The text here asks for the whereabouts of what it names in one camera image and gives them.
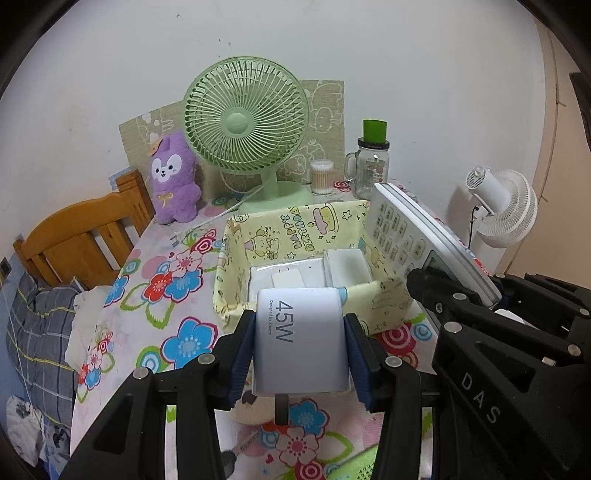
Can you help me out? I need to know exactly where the round cream bear-eared case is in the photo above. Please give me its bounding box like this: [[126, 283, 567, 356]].
[[233, 390, 280, 425]]

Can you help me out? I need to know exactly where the white fan power cord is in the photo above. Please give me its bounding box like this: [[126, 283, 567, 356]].
[[173, 187, 264, 241]]

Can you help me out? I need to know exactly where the wooden bed headboard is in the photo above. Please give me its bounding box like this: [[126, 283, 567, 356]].
[[13, 170, 155, 289]]

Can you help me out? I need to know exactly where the beige door frame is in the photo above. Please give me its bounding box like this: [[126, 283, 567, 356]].
[[503, 28, 591, 278]]

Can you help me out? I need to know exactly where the white charger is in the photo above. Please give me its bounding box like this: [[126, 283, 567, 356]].
[[252, 288, 354, 428]]

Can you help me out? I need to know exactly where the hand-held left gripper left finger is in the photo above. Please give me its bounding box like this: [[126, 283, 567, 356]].
[[60, 310, 257, 480]]

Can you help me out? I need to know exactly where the cotton swab jar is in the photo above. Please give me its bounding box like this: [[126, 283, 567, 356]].
[[310, 160, 334, 195]]

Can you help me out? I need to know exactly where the green desk fan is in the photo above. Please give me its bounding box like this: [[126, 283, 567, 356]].
[[184, 58, 315, 215]]

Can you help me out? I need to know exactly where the white black printed cloth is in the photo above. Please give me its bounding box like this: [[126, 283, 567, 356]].
[[6, 394, 44, 464]]

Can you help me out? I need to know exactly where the grey plaid quilt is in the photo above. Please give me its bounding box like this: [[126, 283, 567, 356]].
[[4, 274, 88, 425]]

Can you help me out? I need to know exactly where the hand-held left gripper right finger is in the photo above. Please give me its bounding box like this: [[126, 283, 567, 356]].
[[344, 314, 444, 480]]

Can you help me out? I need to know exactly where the green perforated panda case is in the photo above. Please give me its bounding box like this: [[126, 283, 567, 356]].
[[323, 449, 377, 480]]

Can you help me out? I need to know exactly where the white cube box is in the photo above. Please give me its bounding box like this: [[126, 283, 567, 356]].
[[324, 249, 372, 289]]

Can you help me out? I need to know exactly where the white clip fan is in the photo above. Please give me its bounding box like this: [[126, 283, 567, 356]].
[[465, 165, 539, 247]]

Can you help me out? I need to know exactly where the purple plush toy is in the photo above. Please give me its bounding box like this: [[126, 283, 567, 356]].
[[148, 130, 201, 225]]

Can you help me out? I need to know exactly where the clear plastic tray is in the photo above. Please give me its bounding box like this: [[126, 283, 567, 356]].
[[250, 261, 331, 303]]

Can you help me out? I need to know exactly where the yellow cartoon print storage box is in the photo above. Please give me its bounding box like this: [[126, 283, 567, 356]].
[[213, 199, 416, 335]]

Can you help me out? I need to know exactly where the white calculator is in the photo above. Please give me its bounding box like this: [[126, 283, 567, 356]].
[[365, 183, 504, 333]]

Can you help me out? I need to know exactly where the glass mug jar green lid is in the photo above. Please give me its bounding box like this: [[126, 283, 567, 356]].
[[344, 119, 391, 200]]

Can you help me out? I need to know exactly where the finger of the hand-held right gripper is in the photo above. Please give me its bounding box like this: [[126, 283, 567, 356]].
[[490, 271, 591, 320], [406, 268, 581, 367]]

